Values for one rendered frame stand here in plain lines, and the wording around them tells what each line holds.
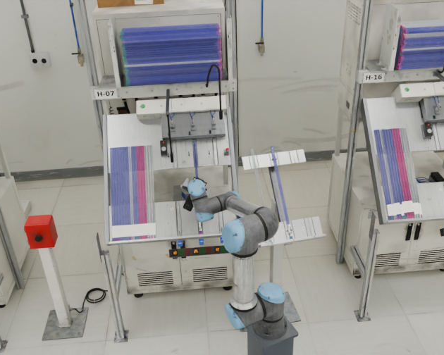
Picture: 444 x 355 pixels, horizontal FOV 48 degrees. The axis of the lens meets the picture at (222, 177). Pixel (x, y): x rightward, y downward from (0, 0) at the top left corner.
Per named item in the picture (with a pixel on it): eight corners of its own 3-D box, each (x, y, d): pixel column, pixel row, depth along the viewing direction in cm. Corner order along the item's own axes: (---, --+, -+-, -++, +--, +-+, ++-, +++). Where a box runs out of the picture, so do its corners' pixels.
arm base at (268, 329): (293, 332, 224) (294, 316, 218) (264, 344, 218) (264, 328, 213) (275, 309, 235) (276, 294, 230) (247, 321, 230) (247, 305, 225)
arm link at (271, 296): (290, 314, 219) (290, 291, 212) (263, 326, 214) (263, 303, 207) (274, 297, 229) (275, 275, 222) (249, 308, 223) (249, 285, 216)
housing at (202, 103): (226, 118, 282) (227, 108, 269) (139, 124, 280) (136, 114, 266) (225, 105, 284) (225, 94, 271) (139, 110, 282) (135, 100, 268)
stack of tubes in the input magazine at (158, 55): (223, 80, 263) (221, 29, 249) (125, 86, 260) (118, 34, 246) (221, 72, 274) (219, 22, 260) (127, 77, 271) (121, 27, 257)
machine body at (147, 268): (237, 293, 323) (235, 214, 291) (128, 301, 319) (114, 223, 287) (227, 232, 378) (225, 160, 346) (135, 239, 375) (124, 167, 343)
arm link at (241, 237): (266, 324, 215) (268, 222, 186) (235, 338, 209) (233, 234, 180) (251, 306, 224) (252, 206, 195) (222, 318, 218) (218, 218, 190)
